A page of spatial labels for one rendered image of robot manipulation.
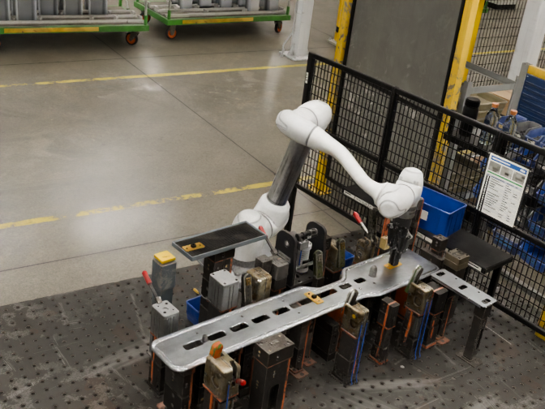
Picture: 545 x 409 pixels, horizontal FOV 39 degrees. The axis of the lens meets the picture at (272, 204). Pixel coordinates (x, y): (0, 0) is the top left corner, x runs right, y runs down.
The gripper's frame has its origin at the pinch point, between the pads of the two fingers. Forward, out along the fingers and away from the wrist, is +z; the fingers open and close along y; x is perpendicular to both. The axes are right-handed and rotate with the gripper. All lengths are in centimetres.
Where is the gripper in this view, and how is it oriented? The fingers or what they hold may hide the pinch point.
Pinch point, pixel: (394, 256)
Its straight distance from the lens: 336.7
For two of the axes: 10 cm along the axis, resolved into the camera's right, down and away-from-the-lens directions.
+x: 7.6, -2.1, 6.1
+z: -1.1, 8.9, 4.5
